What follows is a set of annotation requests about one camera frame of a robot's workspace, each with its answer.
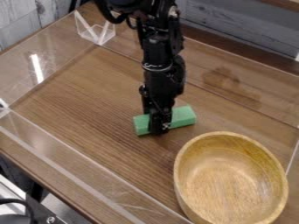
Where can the clear acrylic barrier wall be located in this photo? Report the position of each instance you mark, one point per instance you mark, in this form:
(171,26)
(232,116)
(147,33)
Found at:
(70,95)

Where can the brown wooden bowl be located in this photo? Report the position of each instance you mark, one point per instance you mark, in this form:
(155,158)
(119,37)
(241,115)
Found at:
(229,180)

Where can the clear acrylic corner bracket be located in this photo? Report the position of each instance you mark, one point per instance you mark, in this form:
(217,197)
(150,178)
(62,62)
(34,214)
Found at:
(98,33)

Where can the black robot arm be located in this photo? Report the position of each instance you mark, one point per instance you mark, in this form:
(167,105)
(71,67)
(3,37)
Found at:
(155,20)

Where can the black metal table bracket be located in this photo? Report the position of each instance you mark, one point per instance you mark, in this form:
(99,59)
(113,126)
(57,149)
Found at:
(43,215)

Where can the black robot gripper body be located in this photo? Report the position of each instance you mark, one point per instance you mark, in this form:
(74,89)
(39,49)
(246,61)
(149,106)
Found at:
(163,86)

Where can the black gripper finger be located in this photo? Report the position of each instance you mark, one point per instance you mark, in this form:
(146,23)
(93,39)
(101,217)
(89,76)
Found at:
(161,118)

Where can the green rectangular block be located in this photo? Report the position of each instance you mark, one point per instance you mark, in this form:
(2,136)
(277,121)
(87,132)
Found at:
(183,117)

